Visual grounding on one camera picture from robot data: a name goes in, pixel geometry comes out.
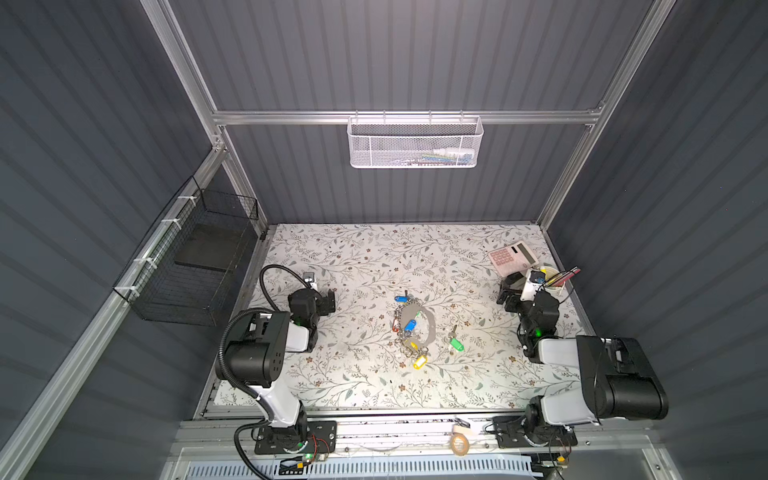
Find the keyring bunch with grey strap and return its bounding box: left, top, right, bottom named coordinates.
left=391, top=291, right=437, bottom=370

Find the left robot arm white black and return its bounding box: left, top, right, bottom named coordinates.
left=215, top=288, right=336, bottom=435

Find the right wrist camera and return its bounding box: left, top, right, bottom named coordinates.
left=520, top=268, right=546, bottom=301

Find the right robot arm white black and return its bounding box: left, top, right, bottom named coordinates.
left=496, top=269, right=669, bottom=444

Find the pink pen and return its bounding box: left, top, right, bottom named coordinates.
left=554, top=267, right=581, bottom=287

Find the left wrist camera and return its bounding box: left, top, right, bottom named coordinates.
left=302, top=272, right=317, bottom=289

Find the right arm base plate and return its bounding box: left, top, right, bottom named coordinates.
left=485, top=414, right=578, bottom=449

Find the pink calculator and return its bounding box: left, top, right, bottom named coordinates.
left=488, top=241, right=539, bottom=277

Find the floral table mat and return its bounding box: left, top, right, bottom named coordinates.
left=251, top=224, right=579, bottom=410

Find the tape roll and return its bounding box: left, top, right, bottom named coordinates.
left=450, top=433, right=471, bottom=457

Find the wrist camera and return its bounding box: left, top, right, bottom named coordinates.
left=302, top=272, right=317, bottom=289
left=520, top=268, right=546, bottom=301

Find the black corrugated cable left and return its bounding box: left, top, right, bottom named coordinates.
left=217, top=263, right=313, bottom=480

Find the black wire basket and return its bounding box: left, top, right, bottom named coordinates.
left=113, top=178, right=259, bottom=327

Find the key with green tag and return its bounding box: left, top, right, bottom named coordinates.
left=448, top=325, right=465, bottom=352

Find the white cable duct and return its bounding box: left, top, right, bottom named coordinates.
left=182, top=454, right=535, bottom=480

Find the yellow highlighter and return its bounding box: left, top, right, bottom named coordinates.
left=542, top=268, right=558, bottom=283

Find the white pen cup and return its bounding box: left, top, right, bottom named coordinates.
left=537, top=264, right=570, bottom=301

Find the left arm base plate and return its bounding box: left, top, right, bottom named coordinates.
left=253, top=421, right=338, bottom=455

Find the white wire mesh basket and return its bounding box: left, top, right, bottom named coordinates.
left=346, top=114, right=484, bottom=169

